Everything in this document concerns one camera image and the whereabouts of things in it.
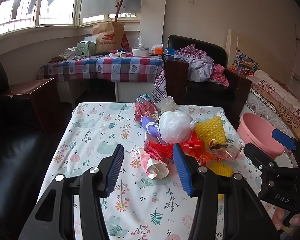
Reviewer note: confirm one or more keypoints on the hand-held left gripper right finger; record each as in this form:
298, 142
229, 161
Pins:
181, 170

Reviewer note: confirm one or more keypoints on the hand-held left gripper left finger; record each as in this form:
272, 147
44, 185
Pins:
116, 170

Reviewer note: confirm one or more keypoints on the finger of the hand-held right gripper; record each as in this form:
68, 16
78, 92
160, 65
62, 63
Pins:
255, 155
282, 137

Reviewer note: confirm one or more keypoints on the paper cup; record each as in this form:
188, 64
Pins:
157, 171

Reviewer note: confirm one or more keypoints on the pink plastic bucket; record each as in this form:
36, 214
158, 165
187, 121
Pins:
255, 130

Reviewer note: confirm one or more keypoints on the clear snack wrapper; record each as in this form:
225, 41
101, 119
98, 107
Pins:
227, 152

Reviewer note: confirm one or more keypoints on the orange-red packet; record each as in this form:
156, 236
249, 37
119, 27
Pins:
193, 142

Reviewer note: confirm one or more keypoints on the small yellow foam net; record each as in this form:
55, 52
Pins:
221, 168

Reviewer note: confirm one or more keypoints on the large yellow foam net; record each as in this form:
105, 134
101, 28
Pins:
211, 130

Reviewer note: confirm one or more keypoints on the crinkled clear plastic bag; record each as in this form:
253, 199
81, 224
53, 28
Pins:
167, 103

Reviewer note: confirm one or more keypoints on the red wrapper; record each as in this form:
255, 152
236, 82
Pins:
146, 108

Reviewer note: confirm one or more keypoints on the person's right hand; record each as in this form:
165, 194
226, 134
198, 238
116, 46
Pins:
298, 220

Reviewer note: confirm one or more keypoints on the bed with cream headboard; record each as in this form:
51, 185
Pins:
262, 105

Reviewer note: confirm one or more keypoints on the brown floral blanket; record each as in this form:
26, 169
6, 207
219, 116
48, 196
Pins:
277, 97

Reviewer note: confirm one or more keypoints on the floral tablecloth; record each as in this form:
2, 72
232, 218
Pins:
95, 135

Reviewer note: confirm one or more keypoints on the colourful printed pillow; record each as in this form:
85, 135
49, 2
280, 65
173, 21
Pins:
243, 63

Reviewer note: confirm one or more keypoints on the purple patterned cloth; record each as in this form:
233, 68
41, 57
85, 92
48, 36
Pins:
161, 87

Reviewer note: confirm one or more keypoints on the pink dotted garment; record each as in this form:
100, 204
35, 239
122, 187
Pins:
217, 75

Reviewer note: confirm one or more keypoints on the lilac grey garment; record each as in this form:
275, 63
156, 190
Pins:
200, 70

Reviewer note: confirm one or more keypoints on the plaid tablecloth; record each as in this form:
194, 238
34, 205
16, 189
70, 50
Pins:
105, 67

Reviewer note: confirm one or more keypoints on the small white box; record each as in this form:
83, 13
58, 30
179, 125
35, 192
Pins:
121, 54

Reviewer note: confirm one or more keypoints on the black leather armchair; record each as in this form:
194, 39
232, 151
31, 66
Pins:
210, 45

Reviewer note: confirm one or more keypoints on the blue packet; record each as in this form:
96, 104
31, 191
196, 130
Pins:
169, 51

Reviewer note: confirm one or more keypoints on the checked purple shirt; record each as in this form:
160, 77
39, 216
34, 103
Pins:
190, 51

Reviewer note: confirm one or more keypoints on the white bowl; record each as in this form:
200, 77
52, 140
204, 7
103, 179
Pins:
140, 52

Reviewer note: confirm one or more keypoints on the orange tissue box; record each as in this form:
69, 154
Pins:
156, 51

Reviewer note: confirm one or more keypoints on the green carton box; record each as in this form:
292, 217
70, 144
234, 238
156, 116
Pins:
85, 48

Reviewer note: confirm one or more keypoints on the grey plastic bag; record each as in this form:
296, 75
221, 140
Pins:
68, 53

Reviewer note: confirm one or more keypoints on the red gift bag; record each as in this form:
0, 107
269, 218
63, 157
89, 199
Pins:
125, 43

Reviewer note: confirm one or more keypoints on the white knotted plastic bag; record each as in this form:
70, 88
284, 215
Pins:
140, 42

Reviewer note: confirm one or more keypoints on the brown paper bag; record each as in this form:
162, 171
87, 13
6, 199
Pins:
107, 37

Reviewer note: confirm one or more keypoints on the wooden coat stand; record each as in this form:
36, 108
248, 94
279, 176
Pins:
118, 12

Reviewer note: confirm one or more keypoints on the window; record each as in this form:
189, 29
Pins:
60, 7

